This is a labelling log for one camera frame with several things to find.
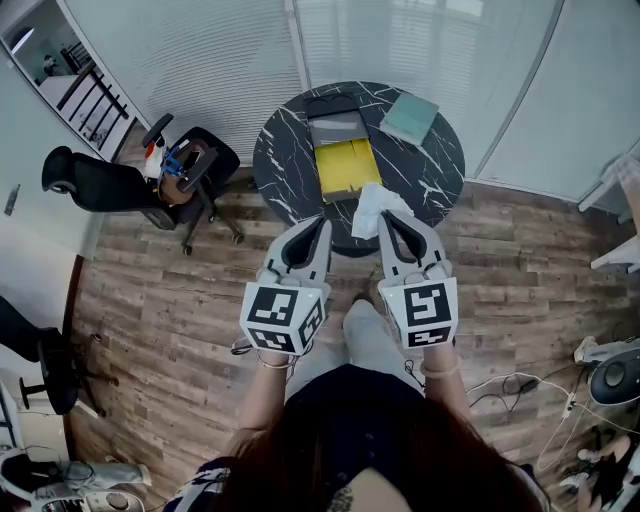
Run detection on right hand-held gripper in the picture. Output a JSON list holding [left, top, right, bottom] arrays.
[[376, 210, 460, 351]]

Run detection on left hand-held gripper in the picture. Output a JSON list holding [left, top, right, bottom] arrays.
[[238, 216, 335, 358]]

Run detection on black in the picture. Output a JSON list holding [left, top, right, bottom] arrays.
[[303, 94, 384, 204]]

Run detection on person's left forearm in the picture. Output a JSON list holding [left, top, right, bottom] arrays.
[[234, 349, 300, 436]]

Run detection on person's right forearm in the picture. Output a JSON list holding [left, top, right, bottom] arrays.
[[419, 344, 474, 426]]

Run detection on person's light grey trousers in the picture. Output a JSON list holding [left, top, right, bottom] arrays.
[[287, 299, 429, 401]]

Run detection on silver bangle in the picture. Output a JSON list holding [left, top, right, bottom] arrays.
[[255, 349, 299, 371]]

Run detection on teal book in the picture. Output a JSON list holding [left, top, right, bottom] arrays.
[[378, 90, 441, 148]]

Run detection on brown leather bag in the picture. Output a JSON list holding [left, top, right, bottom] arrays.
[[156, 138, 212, 207]]

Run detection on person's dark blue top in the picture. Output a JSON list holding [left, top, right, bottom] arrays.
[[169, 363, 551, 512]]

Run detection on black power adapter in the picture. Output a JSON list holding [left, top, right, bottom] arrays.
[[469, 372, 541, 414]]

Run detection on white and red plastic bag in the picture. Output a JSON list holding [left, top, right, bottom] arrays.
[[142, 135, 169, 180]]

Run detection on black mesh office chair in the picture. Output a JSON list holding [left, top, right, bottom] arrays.
[[40, 112, 246, 257]]

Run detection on white shelf unit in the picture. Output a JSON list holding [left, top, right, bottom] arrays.
[[577, 153, 640, 275]]

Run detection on black railing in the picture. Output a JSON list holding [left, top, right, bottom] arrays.
[[55, 41, 132, 134]]

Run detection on black swivel chair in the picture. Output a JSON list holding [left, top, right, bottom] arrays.
[[0, 294, 121, 419]]

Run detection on grey device with round dial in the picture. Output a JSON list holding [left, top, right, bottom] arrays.
[[82, 491, 147, 512]]

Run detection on thin black cable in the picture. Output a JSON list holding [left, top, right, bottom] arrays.
[[402, 358, 427, 390]]

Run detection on pink bracelet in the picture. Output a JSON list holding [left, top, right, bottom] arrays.
[[419, 357, 461, 380]]

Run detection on blue lanyard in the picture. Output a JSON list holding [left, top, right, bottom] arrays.
[[159, 145, 190, 180]]

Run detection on white floor cable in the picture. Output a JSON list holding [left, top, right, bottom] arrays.
[[466, 371, 619, 474]]

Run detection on door handle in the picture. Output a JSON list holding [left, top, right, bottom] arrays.
[[3, 183, 23, 218]]

